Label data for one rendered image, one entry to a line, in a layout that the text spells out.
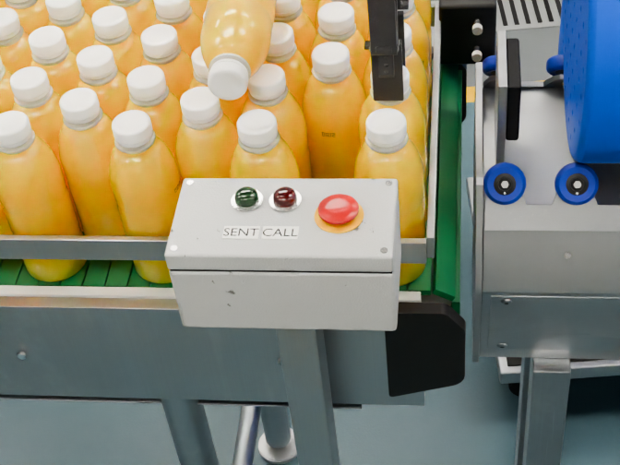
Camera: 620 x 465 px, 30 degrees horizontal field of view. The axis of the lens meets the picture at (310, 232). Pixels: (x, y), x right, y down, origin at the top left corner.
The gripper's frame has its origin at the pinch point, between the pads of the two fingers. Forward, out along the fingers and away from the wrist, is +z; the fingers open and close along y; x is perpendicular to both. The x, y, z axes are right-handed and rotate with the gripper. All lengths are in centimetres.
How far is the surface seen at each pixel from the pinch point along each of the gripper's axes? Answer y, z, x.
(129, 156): -9.1, 4.9, 25.4
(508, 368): 37, 98, -16
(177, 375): -13.8, 34.1, 24.7
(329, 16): 10.0, 2.0, 6.8
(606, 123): -5.1, 4.3, -21.0
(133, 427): 32, 112, 55
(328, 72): 1.6, 3.0, 6.3
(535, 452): 0, 68, -18
